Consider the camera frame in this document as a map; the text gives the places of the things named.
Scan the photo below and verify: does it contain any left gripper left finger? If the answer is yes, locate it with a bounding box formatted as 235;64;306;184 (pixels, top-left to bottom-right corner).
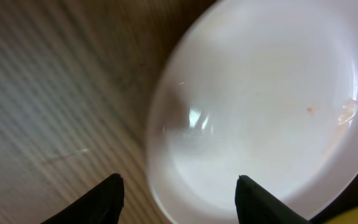
42;173;124;224

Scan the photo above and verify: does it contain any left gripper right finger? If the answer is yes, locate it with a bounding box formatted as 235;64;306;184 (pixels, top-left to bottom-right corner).
235;175;311;224

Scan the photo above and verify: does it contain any white plate front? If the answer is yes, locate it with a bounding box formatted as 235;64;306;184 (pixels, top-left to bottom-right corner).
146;0;358;223

